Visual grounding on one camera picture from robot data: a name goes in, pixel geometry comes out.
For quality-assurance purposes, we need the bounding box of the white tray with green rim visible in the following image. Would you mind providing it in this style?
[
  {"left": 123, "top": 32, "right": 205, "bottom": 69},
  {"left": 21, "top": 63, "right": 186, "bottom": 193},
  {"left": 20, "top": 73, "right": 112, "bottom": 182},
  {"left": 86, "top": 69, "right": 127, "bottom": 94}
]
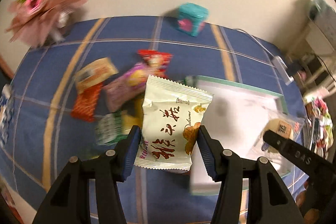
[{"left": 189, "top": 75, "right": 295, "bottom": 196}]

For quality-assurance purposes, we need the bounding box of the clear packet with round pastry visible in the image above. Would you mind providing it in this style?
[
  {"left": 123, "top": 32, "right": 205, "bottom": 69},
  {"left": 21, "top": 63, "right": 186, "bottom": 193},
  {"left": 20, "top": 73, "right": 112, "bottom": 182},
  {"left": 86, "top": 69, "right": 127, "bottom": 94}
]
[{"left": 248, "top": 109, "right": 305, "bottom": 177}]

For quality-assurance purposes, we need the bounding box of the white walnut cake snack packet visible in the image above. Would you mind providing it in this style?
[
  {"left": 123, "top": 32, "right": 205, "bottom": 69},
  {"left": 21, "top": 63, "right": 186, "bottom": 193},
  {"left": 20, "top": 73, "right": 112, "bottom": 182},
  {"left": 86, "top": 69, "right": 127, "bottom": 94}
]
[{"left": 134, "top": 75, "right": 213, "bottom": 173}]

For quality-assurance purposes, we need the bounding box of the green clear rice cracker packet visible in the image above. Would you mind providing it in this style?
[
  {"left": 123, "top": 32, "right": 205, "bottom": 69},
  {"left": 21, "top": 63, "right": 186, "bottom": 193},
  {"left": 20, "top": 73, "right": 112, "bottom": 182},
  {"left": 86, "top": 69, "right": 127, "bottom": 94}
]
[{"left": 95, "top": 111, "right": 133, "bottom": 146}]

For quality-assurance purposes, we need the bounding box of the red orange patterned snack packet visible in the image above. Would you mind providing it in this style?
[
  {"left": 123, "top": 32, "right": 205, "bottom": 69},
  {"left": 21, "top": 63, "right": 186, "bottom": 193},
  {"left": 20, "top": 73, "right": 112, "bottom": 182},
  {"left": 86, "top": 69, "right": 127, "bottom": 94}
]
[{"left": 71, "top": 83, "right": 103, "bottom": 122}]

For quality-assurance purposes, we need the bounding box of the yellow transparent snack packet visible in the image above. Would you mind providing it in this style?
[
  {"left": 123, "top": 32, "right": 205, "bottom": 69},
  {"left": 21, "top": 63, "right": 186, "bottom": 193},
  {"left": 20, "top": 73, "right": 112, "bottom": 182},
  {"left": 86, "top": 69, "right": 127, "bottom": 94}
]
[{"left": 121, "top": 97, "right": 143, "bottom": 135}]

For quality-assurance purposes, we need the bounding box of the pink swiss roll packet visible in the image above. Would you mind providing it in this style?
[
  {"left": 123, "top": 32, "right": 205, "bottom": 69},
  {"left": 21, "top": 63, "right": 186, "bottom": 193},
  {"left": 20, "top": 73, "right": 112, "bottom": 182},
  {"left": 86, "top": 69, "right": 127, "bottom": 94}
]
[{"left": 103, "top": 63, "right": 152, "bottom": 113}]

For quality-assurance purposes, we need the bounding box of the small red peanut snack packet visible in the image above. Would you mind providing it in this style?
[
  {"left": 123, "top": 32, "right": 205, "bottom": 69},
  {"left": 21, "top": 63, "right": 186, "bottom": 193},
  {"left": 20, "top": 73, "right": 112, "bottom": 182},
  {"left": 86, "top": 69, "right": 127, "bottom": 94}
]
[{"left": 138, "top": 50, "right": 173, "bottom": 79}]

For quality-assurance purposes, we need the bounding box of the beige cake packet with barcode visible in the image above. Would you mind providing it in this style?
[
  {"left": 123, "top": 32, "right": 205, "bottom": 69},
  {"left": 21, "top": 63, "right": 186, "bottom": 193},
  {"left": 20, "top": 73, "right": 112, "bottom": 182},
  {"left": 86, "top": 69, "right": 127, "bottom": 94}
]
[{"left": 74, "top": 57, "right": 118, "bottom": 94}]

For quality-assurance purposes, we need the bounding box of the colourful toy clutter pile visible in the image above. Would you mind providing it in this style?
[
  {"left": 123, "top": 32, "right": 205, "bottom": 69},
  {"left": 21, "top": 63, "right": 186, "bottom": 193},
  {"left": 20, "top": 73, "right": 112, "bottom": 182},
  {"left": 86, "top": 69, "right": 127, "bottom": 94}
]
[{"left": 302, "top": 95, "right": 334, "bottom": 160}]

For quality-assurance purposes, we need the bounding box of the blue plaid tablecloth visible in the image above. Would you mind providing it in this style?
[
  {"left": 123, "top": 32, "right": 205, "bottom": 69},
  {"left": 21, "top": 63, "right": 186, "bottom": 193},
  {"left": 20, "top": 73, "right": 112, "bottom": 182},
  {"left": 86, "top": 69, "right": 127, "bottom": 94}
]
[{"left": 0, "top": 16, "right": 313, "bottom": 224}]

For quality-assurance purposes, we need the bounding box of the black power adapter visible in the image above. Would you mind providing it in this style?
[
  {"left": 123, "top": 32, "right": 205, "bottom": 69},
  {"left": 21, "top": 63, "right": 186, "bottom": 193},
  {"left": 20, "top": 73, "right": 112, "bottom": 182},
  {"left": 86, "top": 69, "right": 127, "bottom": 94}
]
[{"left": 286, "top": 60, "right": 305, "bottom": 77}]

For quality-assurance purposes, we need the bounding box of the white shelf unit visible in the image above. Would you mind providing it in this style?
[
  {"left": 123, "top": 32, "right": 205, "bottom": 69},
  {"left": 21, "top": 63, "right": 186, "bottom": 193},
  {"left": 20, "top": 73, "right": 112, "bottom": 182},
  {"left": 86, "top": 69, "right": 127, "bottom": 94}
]
[{"left": 286, "top": 0, "right": 335, "bottom": 97}]

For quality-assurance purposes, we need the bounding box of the white power strip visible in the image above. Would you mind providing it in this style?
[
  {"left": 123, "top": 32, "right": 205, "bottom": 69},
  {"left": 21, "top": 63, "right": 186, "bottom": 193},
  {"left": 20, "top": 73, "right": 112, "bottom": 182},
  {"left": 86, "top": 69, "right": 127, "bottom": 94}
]
[{"left": 271, "top": 56, "right": 294, "bottom": 85}]

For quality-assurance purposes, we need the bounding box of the teal toy box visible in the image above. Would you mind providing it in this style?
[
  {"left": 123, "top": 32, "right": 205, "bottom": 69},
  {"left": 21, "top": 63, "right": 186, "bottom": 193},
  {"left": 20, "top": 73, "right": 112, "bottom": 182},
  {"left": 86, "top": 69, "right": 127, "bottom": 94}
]
[{"left": 177, "top": 2, "right": 209, "bottom": 37}]

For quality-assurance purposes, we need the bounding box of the pink flower bouquet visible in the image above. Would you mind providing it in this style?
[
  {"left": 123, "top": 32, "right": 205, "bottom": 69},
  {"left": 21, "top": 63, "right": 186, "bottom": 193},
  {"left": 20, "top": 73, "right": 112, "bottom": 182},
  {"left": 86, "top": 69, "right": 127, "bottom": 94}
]
[{"left": 6, "top": 0, "right": 88, "bottom": 48}]

